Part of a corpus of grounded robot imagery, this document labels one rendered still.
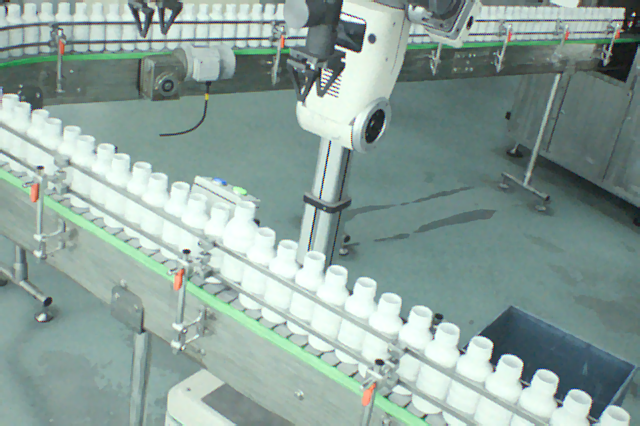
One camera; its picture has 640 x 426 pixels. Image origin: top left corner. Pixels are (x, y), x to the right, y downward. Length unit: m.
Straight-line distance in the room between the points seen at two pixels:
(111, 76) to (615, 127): 3.15
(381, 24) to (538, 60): 2.61
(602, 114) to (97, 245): 3.84
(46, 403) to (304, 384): 1.49
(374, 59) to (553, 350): 0.81
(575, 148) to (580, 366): 3.48
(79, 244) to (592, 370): 1.20
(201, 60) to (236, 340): 1.57
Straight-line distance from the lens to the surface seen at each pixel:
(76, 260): 1.96
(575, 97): 5.31
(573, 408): 1.34
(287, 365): 1.58
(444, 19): 1.97
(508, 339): 2.00
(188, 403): 2.55
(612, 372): 1.94
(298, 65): 1.55
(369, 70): 2.04
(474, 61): 4.17
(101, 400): 2.93
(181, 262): 1.59
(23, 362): 3.09
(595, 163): 5.26
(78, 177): 1.90
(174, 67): 3.04
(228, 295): 1.66
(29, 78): 2.95
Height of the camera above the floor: 1.91
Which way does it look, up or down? 26 degrees down
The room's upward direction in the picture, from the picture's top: 10 degrees clockwise
